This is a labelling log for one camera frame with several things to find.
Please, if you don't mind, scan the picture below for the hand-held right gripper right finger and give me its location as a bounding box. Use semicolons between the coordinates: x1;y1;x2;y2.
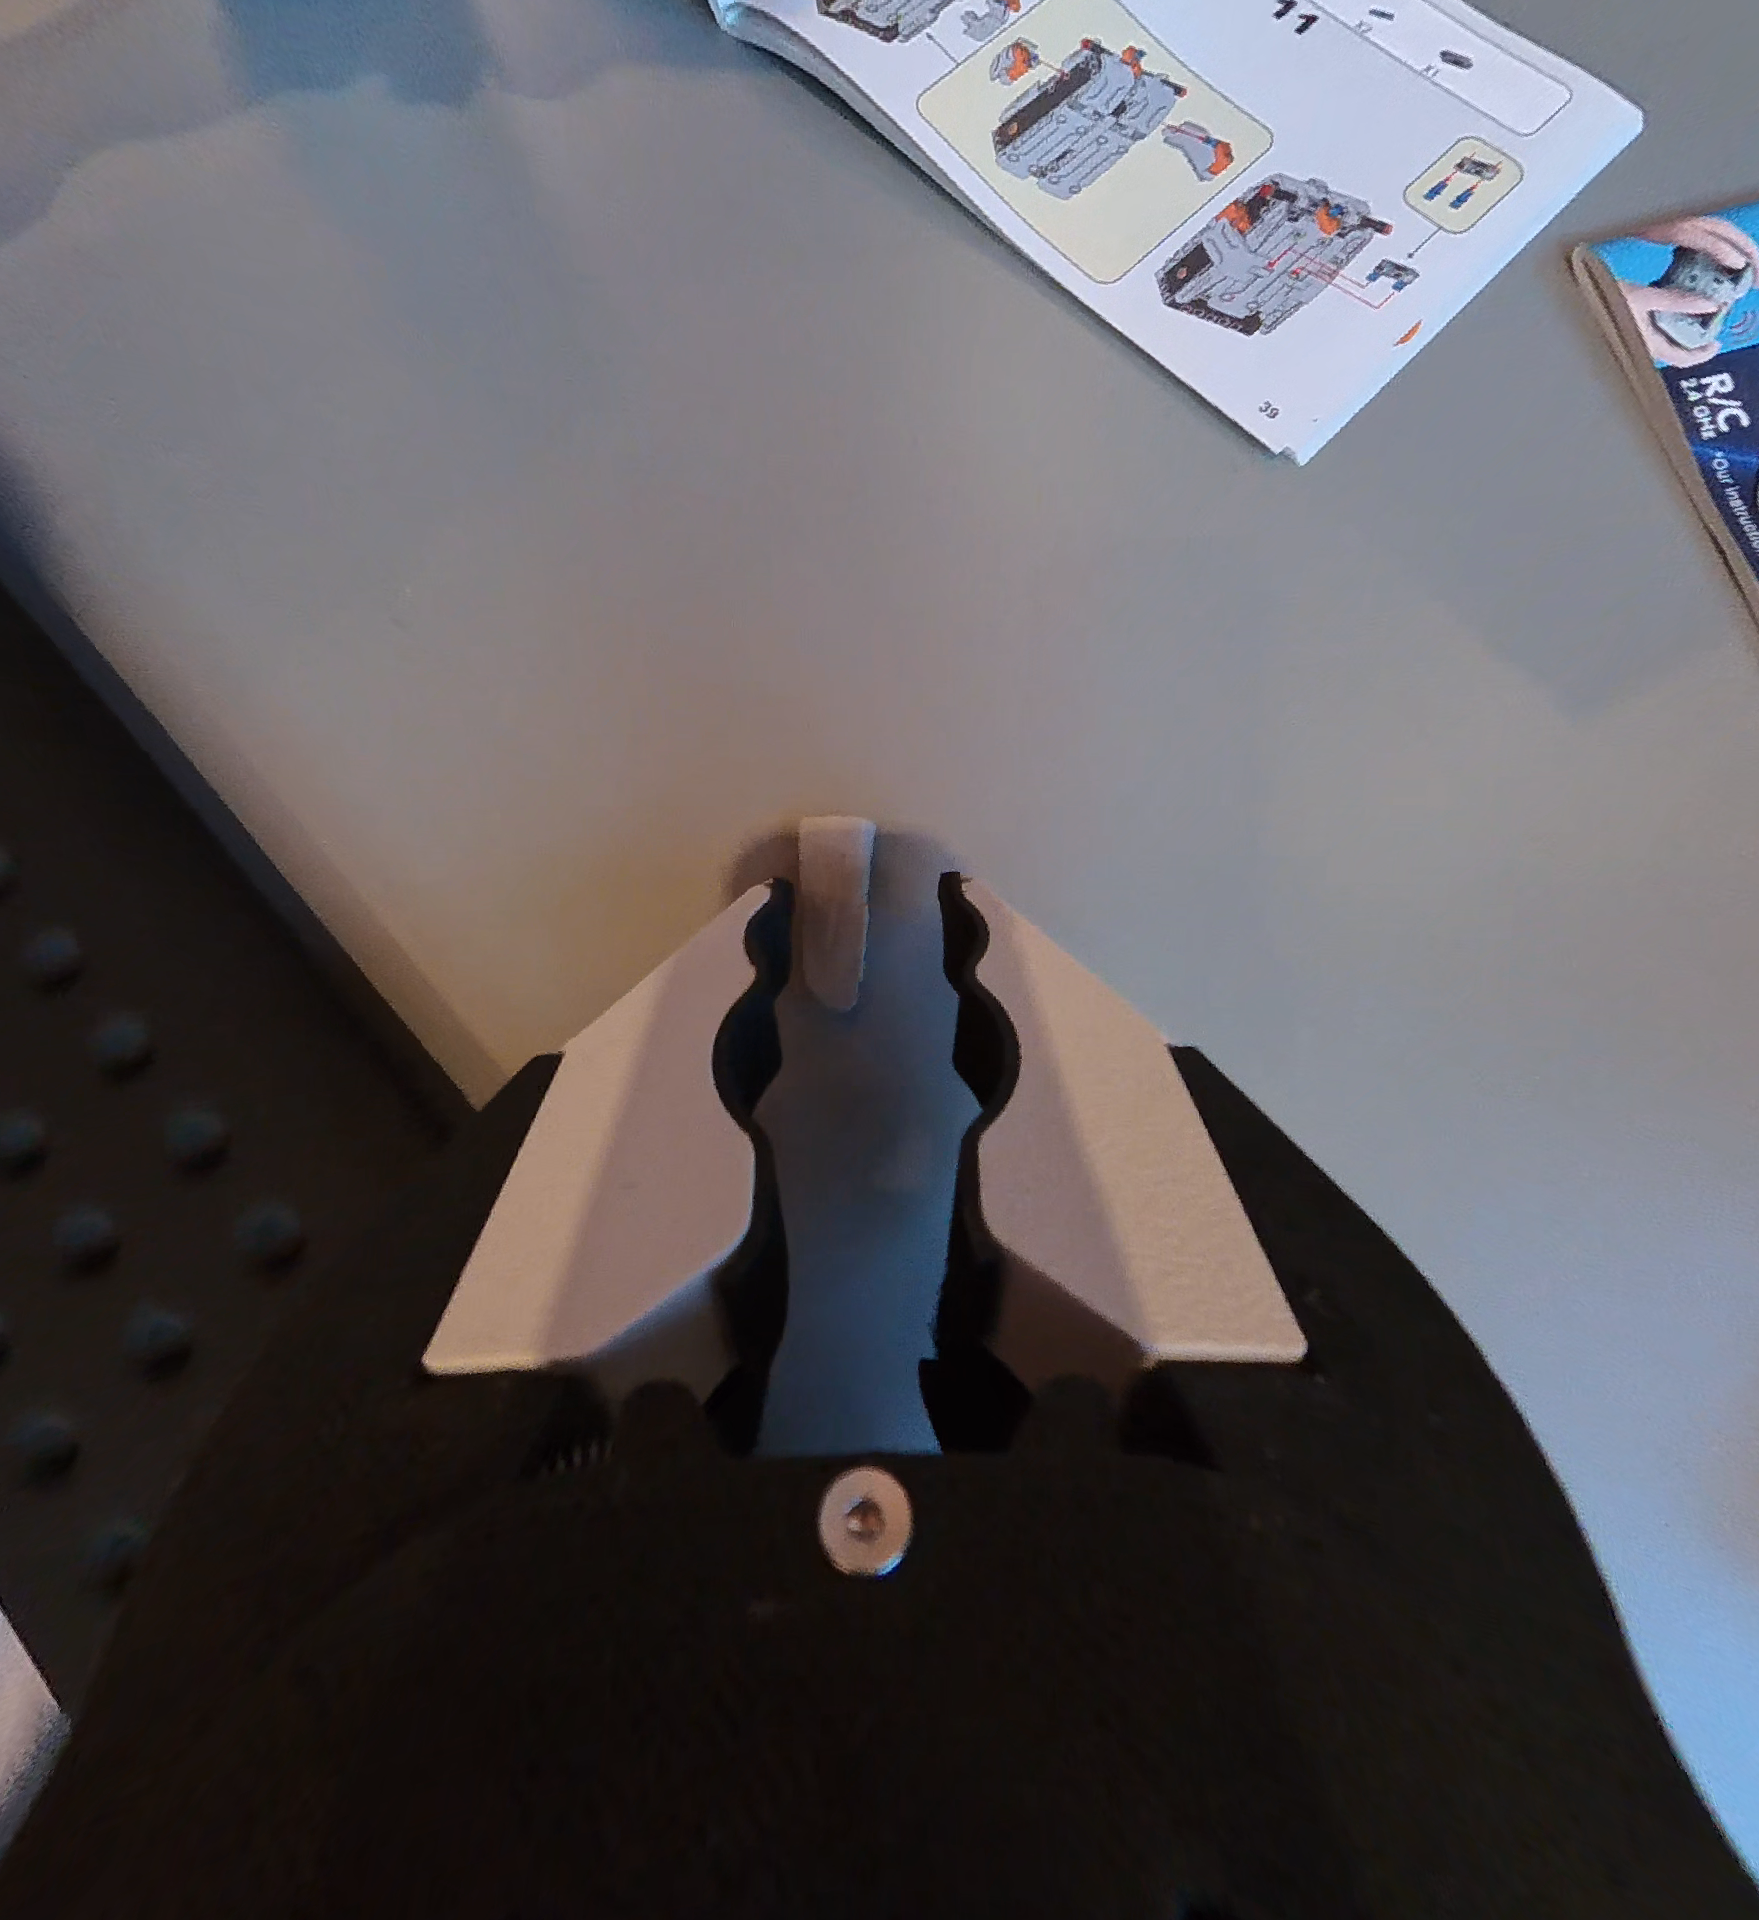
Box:
938;870;1307;1420

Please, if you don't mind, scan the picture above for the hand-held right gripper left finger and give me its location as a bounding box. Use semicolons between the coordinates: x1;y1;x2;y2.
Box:
422;877;795;1428

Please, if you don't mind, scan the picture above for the small pale grey block piece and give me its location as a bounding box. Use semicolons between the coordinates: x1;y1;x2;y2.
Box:
797;816;876;1014

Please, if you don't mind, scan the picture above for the grey desk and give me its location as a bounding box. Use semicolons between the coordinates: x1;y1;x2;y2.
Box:
0;0;1759;1920

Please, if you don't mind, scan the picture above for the black perforated panel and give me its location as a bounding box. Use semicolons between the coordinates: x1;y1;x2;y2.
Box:
0;494;477;1713

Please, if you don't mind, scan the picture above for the open white instruction booklet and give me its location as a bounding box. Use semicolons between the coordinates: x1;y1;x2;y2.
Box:
706;0;1646;468

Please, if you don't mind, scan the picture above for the closed blue instruction booklet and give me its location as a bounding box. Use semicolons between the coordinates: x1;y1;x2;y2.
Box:
1570;180;1759;766

